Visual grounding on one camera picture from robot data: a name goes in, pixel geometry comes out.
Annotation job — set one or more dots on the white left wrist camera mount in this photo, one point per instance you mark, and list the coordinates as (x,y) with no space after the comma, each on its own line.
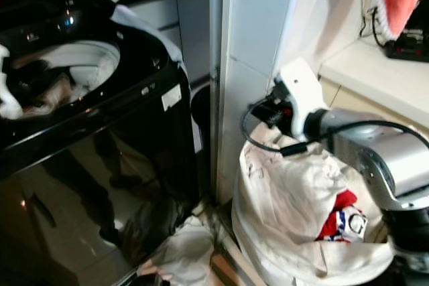
(7,92)

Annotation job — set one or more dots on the white fabric laundry bag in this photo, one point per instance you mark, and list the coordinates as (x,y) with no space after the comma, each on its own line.
(281,199)

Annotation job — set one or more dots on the white label sticker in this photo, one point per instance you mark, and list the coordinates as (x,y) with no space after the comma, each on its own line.
(171,96)

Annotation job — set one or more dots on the black top-load washing machine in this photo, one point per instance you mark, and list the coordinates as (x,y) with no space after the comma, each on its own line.
(107,145)

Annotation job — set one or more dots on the pale clothes in washer drum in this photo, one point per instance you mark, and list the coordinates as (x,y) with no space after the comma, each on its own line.
(80,78)

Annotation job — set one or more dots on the grey cabinet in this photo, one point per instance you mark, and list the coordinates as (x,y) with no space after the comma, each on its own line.
(191,31)

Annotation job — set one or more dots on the white countertop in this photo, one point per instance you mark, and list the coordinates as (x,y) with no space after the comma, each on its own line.
(375,78)

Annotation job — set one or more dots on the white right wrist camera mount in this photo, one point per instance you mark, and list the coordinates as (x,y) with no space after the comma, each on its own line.
(298,95)

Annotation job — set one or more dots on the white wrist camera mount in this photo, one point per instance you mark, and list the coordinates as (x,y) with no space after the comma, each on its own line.
(298,95)
(7,92)

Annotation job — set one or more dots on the red white blue garment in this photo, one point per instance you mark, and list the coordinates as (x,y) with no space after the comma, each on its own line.
(342,222)

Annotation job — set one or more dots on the crumpled white cloth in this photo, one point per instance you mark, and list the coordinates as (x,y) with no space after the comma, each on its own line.
(177,252)

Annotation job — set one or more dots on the black electronic device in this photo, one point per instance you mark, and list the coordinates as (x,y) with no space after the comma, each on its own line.
(412,45)

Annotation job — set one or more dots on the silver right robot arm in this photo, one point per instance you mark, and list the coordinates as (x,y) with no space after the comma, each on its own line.
(375,155)

